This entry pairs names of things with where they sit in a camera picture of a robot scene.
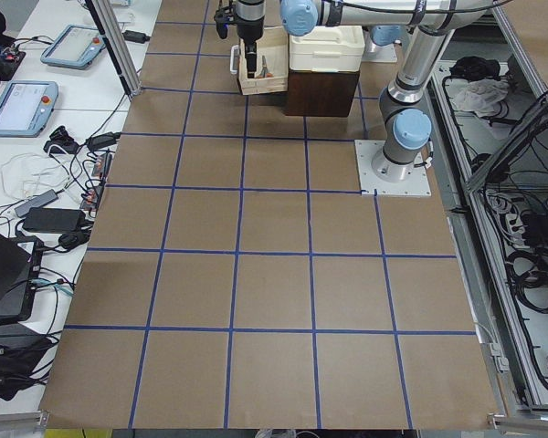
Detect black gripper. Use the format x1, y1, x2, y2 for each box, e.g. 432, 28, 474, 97
237, 17, 264, 77

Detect white drawer handle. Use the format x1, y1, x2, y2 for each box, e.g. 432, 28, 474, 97
229, 45, 240, 76

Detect light wooden pull-out drawer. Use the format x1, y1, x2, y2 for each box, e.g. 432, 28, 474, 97
229, 26, 289, 96

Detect grey orange scissors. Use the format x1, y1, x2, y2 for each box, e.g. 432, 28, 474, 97
256, 56, 273, 78

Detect cream plastic drawer box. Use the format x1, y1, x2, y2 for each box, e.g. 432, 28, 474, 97
289, 26, 364, 73

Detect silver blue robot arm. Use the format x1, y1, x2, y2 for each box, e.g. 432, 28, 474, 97
371, 25, 402, 47
279, 1, 506, 162

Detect brown wooden drawer cabinet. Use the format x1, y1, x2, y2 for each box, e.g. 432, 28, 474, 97
284, 70, 360, 118

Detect upper blue teach pendant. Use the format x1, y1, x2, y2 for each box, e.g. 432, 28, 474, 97
40, 25, 104, 69

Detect blue teach pendant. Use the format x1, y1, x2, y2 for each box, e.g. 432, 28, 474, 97
0, 80, 58, 138
40, 25, 104, 69

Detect lower blue teach pendant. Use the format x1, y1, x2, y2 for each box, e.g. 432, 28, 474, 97
0, 80, 58, 138

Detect white crumpled cloth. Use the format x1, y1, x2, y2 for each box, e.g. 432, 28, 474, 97
452, 79, 510, 117

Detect black power adapter brick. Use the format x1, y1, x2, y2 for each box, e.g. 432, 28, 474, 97
22, 207, 86, 234

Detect black laptop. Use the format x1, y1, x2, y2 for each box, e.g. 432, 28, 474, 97
0, 234, 43, 325

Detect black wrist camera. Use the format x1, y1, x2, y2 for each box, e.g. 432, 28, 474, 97
214, 0, 236, 39

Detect aluminium frame post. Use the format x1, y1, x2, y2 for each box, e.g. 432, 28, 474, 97
85, 0, 142, 99

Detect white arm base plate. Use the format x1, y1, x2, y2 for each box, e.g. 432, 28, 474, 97
354, 140, 431, 198

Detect white coiled cable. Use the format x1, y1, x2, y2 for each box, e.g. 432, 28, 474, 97
0, 152, 74, 201

